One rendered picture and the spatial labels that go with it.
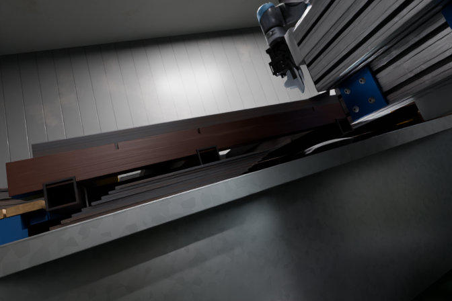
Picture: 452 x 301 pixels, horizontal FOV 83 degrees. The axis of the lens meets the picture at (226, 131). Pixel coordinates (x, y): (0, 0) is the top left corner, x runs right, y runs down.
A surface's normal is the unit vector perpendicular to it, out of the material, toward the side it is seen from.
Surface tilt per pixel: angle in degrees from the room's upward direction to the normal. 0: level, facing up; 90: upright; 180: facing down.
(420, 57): 90
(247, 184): 90
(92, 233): 90
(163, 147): 90
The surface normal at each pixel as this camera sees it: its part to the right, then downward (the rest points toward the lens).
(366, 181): 0.36, -0.33
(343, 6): -0.93, 0.22
